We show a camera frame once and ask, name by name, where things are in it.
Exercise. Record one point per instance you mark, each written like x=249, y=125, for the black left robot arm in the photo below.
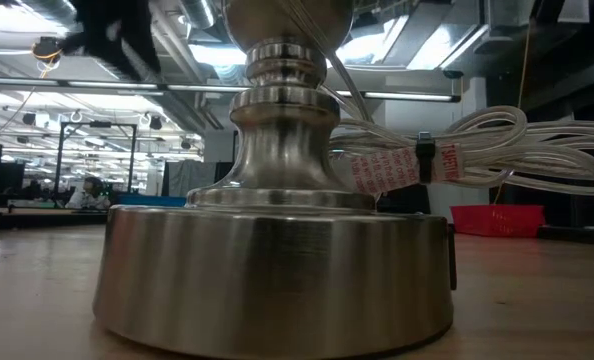
x=127, y=35

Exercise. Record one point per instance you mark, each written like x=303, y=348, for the white red-printed safety tag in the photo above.
x=387, y=170

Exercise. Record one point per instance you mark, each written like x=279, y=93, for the brushed metal lamp base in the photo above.
x=277, y=280

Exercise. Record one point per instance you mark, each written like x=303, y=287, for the grey hanging cloth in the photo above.
x=192, y=177

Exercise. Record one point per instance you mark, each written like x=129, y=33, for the blue bin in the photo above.
x=152, y=201

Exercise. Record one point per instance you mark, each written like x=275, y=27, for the black ceiling spotlight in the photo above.
x=155, y=123
x=28, y=119

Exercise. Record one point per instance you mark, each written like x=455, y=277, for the red plastic basket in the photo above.
x=497, y=222

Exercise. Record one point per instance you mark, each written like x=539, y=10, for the person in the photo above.
x=89, y=197

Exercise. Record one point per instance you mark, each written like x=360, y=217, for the wooden background table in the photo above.
x=42, y=217

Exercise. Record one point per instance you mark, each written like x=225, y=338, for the black metal frame stand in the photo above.
x=59, y=160

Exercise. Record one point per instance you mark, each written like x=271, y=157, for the black ceiling camera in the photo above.
x=47, y=49

